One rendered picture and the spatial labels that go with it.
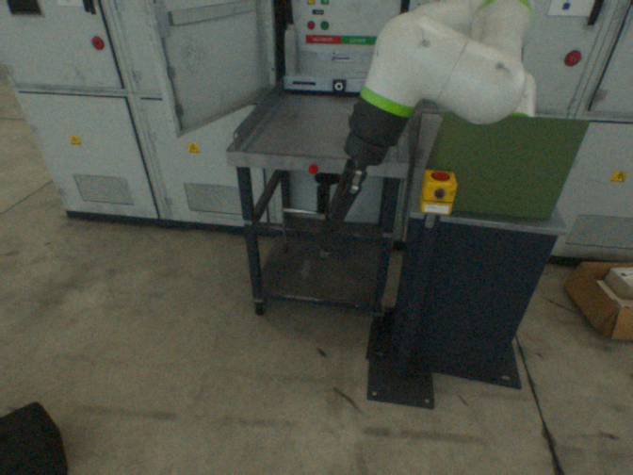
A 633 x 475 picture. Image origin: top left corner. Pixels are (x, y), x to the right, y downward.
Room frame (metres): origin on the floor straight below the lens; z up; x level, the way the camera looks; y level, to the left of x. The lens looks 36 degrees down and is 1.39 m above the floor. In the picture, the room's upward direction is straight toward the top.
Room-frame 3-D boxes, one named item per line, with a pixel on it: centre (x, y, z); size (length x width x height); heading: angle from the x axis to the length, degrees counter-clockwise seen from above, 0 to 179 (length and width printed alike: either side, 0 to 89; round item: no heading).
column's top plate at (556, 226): (1.14, -0.54, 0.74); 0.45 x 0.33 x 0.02; 77
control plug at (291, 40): (1.90, 0.11, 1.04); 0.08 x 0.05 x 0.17; 171
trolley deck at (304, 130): (1.56, -0.05, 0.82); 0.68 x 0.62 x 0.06; 171
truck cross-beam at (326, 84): (1.95, -0.11, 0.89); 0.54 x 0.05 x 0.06; 81
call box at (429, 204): (0.97, -0.34, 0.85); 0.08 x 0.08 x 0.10; 81
